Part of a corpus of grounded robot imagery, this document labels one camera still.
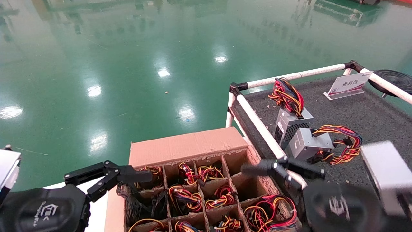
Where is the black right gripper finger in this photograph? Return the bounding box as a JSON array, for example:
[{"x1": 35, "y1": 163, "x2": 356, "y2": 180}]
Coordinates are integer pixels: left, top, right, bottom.
[
  {"x1": 283, "y1": 160, "x2": 326, "y2": 180},
  {"x1": 241, "y1": 159, "x2": 304, "y2": 191}
]

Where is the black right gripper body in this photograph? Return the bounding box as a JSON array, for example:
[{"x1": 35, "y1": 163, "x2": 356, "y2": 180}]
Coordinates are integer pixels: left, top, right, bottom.
[{"x1": 303, "y1": 180, "x2": 387, "y2": 232}]

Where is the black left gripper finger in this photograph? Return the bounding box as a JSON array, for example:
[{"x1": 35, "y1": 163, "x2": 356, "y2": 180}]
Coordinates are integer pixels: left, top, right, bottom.
[{"x1": 64, "y1": 160, "x2": 154, "y2": 203}]

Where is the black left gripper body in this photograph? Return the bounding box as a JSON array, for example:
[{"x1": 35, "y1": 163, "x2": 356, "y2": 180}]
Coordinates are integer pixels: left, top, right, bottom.
[{"x1": 0, "y1": 184, "x2": 91, "y2": 232}]

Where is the multicolour wire harness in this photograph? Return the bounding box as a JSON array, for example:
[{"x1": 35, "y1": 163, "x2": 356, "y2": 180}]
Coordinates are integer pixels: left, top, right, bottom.
[{"x1": 287, "y1": 125, "x2": 363, "y2": 166}]

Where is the brown cardboard box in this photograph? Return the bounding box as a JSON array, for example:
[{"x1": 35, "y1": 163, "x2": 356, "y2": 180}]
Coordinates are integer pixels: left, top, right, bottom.
[{"x1": 105, "y1": 127, "x2": 303, "y2": 232}]

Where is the cardboard divider grid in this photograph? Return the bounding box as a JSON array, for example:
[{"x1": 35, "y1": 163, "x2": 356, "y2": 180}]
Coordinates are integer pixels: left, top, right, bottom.
[{"x1": 127, "y1": 151, "x2": 280, "y2": 232}]

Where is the black pipe joint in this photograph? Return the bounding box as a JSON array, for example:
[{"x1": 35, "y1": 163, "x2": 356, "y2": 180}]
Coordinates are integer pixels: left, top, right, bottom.
[
  {"x1": 344, "y1": 60, "x2": 366, "y2": 73},
  {"x1": 229, "y1": 82, "x2": 249, "y2": 97}
]

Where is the clear acrylic sign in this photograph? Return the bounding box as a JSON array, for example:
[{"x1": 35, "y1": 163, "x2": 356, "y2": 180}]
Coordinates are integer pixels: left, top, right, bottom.
[{"x1": 323, "y1": 71, "x2": 374, "y2": 100}]

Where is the black round ribbed disc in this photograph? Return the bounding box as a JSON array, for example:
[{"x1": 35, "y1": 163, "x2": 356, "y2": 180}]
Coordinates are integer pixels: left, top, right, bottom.
[{"x1": 368, "y1": 69, "x2": 412, "y2": 98}]

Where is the power supply with coloured wires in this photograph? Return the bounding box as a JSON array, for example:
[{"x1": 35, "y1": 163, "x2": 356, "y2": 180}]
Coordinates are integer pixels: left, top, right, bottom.
[
  {"x1": 178, "y1": 162, "x2": 197, "y2": 186},
  {"x1": 128, "y1": 218, "x2": 169, "y2": 232},
  {"x1": 135, "y1": 165, "x2": 163, "y2": 190},
  {"x1": 268, "y1": 77, "x2": 314, "y2": 150},
  {"x1": 244, "y1": 194, "x2": 298, "y2": 232}
]

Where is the power supply with black wires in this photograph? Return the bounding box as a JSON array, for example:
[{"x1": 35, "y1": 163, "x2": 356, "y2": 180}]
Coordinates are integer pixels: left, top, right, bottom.
[{"x1": 117, "y1": 185, "x2": 168, "y2": 223}]

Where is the white pipe rail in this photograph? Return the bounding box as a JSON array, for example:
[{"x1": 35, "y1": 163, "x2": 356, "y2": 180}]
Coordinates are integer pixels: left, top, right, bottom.
[
  {"x1": 237, "y1": 93, "x2": 308, "y2": 190},
  {"x1": 246, "y1": 63, "x2": 346, "y2": 90},
  {"x1": 360, "y1": 68, "x2": 412, "y2": 105}
]

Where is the wire bundle centre cell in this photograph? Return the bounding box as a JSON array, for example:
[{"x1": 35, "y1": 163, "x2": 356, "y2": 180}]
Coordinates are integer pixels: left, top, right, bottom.
[{"x1": 205, "y1": 184, "x2": 237, "y2": 210}]

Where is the wire bundle cell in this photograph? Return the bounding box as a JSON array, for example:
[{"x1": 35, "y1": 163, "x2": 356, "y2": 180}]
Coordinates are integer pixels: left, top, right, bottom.
[
  {"x1": 174, "y1": 221, "x2": 206, "y2": 232},
  {"x1": 214, "y1": 215, "x2": 243, "y2": 232},
  {"x1": 205, "y1": 184, "x2": 237, "y2": 210},
  {"x1": 168, "y1": 184, "x2": 203, "y2": 213},
  {"x1": 197, "y1": 165, "x2": 225, "y2": 182}
]

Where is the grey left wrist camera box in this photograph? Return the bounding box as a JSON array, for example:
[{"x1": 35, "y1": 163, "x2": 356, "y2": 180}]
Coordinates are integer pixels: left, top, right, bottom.
[{"x1": 0, "y1": 145, "x2": 22, "y2": 202}]

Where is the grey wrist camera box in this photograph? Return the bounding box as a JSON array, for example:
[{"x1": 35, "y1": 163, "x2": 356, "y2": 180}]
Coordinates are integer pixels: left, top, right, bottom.
[
  {"x1": 0, "y1": 145, "x2": 22, "y2": 202},
  {"x1": 360, "y1": 141, "x2": 412, "y2": 219}
]

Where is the wire bundle top right cell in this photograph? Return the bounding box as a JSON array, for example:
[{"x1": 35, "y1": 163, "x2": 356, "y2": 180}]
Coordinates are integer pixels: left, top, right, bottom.
[{"x1": 197, "y1": 165, "x2": 225, "y2": 182}]

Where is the wire bundle top middle cell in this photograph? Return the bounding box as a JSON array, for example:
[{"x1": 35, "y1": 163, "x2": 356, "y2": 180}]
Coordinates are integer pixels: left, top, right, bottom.
[{"x1": 168, "y1": 184, "x2": 203, "y2": 213}]

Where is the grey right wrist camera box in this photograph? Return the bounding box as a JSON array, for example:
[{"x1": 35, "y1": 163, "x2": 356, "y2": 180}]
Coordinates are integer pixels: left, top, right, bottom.
[{"x1": 360, "y1": 141, "x2": 412, "y2": 219}]

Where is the white pipe post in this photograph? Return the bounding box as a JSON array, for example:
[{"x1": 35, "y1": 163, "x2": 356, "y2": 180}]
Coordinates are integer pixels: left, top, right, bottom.
[{"x1": 225, "y1": 93, "x2": 236, "y2": 128}]

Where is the wire bundle lower left cell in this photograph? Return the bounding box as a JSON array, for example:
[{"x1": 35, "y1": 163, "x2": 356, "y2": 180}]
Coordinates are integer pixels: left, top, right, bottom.
[{"x1": 214, "y1": 215, "x2": 243, "y2": 232}]

